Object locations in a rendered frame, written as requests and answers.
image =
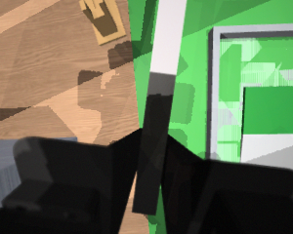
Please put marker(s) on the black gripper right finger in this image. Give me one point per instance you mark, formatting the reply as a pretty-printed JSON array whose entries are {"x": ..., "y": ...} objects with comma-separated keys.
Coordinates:
[{"x": 188, "y": 184}]

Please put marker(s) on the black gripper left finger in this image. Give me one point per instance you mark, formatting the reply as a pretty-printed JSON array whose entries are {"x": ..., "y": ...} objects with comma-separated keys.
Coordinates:
[{"x": 109, "y": 168}]

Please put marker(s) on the green putting mat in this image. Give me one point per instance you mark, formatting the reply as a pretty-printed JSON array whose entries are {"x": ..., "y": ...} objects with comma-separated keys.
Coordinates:
[{"x": 188, "y": 120}]

